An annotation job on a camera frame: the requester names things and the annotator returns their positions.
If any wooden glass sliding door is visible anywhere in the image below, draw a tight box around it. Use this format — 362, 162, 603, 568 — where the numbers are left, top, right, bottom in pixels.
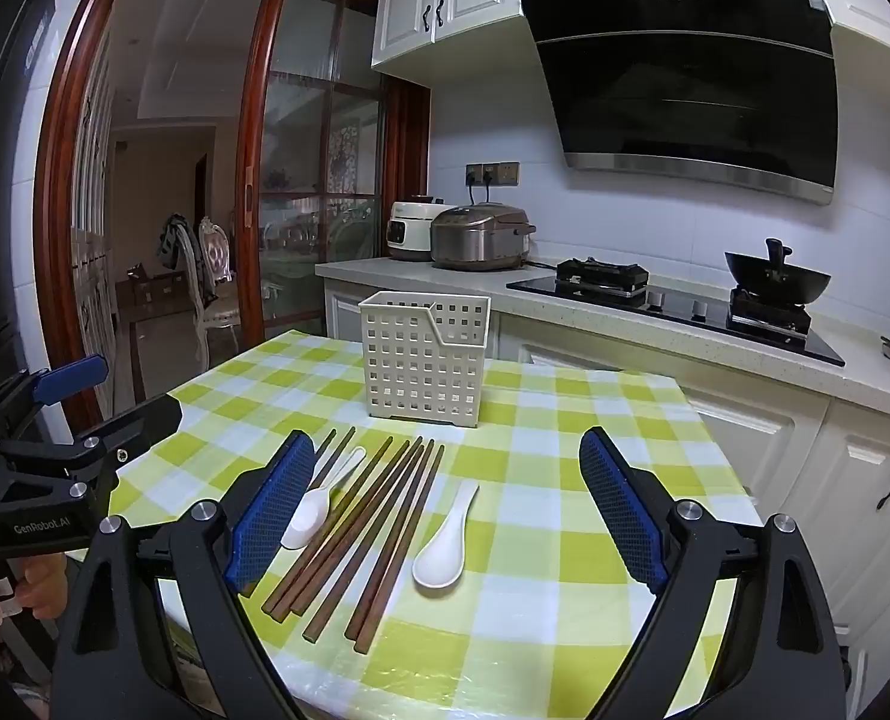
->
236, 0, 386, 342

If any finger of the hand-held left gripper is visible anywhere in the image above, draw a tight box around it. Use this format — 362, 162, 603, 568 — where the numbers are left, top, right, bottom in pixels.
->
62, 392, 184, 470
0, 355, 110, 428

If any black wok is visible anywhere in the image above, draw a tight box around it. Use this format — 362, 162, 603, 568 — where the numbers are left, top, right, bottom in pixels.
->
724, 238, 834, 305

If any white panelled hallway cabinet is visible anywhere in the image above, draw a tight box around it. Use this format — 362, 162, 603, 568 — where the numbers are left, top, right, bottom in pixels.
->
70, 37, 127, 421

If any brown box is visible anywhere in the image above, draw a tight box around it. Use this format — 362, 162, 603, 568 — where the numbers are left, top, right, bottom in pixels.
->
115, 264, 191, 316

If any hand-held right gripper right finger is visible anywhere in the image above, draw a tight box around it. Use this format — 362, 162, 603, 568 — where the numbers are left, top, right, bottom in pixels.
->
578, 426, 847, 720

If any bunch of brown chopsticks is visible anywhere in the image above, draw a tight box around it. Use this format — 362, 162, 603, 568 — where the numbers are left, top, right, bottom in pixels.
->
262, 426, 446, 652

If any white ornate chair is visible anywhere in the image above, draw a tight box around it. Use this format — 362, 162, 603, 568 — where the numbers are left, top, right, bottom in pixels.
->
186, 216, 240, 365

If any dark jacket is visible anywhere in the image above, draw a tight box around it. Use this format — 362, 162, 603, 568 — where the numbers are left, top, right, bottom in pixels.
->
158, 214, 217, 308

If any person's left hand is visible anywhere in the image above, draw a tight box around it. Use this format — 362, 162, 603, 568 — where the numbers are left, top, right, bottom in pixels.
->
0, 551, 70, 642

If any white ceramic spoon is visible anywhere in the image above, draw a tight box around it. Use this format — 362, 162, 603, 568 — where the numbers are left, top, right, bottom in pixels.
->
413, 481, 480, 590
280, 446, 367, 550

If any white pressure cooker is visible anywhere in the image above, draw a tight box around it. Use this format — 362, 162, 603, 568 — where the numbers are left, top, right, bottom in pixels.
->
385, 196, 446, 262

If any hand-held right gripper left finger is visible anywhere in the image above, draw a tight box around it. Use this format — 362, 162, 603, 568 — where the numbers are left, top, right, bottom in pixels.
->
51, 429, 318, 720

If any white perforated utensil basket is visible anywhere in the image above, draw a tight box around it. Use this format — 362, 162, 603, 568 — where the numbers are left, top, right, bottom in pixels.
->
358, 290, 492, 427

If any green white checkered tablecloth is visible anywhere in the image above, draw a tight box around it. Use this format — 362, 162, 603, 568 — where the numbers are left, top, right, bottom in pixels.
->
107, 330, 765, 720

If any black range hood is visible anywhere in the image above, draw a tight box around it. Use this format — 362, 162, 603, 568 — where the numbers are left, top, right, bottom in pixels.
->
517, 0, 842, 206

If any silver rice cooker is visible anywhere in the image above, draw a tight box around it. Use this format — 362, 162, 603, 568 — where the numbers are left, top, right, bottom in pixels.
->
430, 204, 537, 271

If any black glass gas cooktop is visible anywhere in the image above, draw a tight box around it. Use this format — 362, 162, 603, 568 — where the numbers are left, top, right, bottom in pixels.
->
506, 274, 846, 368

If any black burner grate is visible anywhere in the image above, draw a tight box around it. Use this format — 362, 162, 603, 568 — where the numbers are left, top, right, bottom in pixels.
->
556, 257, 650, 299
726, 286, 813, 336

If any red wooden door frame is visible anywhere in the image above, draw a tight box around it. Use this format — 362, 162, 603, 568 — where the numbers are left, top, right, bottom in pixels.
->
36, 0, 431, 428

